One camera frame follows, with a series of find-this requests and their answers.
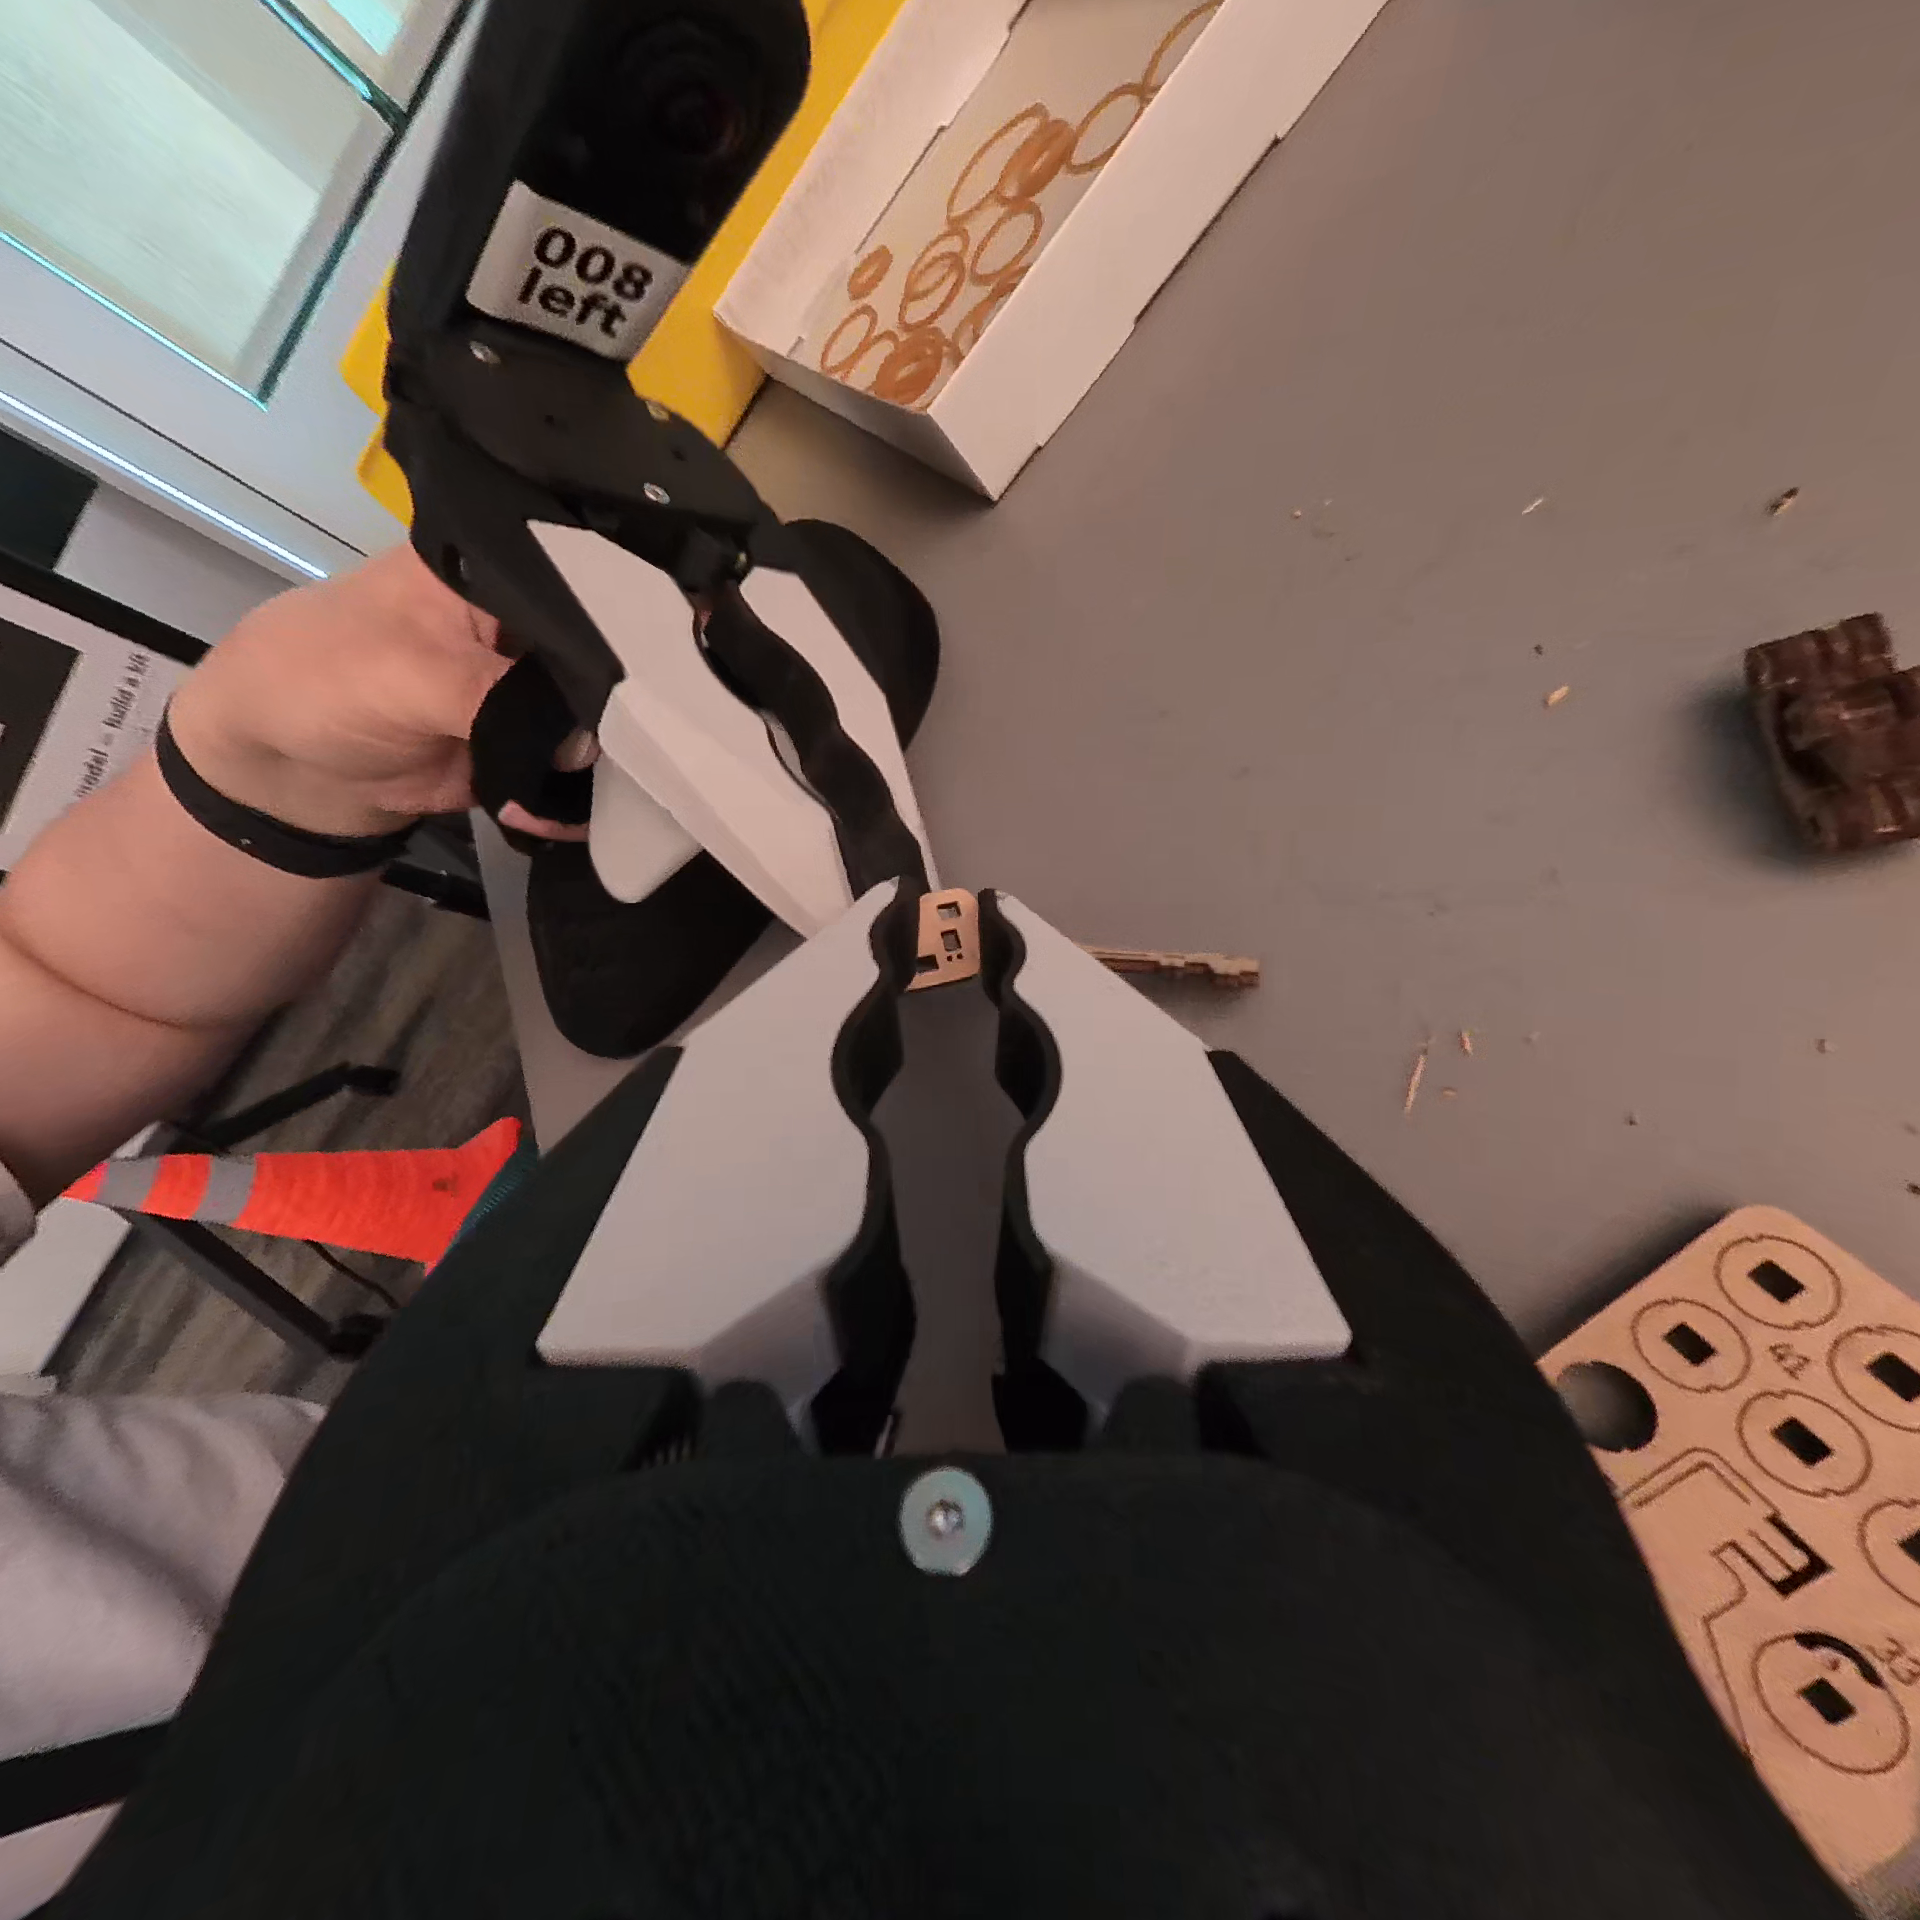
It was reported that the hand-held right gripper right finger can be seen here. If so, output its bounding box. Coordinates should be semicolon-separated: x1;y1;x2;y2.
977;885;1356;1453

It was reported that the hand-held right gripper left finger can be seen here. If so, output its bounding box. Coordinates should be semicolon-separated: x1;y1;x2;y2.
535;880;922;1453

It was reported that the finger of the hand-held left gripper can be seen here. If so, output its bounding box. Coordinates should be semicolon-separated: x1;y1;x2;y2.
528;517;904;938
698;569;944;897

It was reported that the small wooden model part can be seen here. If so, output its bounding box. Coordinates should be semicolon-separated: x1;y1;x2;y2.
904;887;985;994

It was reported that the long wooden strip part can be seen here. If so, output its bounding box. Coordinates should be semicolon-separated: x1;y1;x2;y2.
1076;944;1263;992

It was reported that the person's left forearm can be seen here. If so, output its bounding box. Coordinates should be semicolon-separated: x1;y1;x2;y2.
0;750;408;1186

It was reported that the laser-cut wooden parts sheet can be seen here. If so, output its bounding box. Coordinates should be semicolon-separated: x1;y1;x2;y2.
1536;1204;1920;1895

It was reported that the person's left hand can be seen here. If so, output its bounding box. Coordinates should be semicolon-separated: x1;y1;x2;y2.
187;544;524;839

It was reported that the yellow sheet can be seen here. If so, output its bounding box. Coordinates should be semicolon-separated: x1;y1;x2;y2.
343;0;906;504

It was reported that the black wristband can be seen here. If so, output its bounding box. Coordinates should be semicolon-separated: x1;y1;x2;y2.
151;696;414;881

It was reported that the black stand base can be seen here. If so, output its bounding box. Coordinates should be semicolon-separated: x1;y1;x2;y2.
142;1063;408;1360

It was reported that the glass window pane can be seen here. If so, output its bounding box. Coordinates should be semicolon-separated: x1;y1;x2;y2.
0;0;484;407

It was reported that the white cardboard box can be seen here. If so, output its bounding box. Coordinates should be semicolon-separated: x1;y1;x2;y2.
711;0;1396;501

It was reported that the pile of wooden rings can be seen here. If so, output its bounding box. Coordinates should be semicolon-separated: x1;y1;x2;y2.
816;0;1226;407

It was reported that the person's grey clothing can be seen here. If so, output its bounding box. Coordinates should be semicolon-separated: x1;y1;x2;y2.
0;1386;324;1769

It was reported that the dark brown wooden block assembly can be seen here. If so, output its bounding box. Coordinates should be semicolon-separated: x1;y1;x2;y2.
1745;612;1920;857

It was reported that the framed wall poster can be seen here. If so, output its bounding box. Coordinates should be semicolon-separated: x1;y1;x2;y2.
0;551;214;876

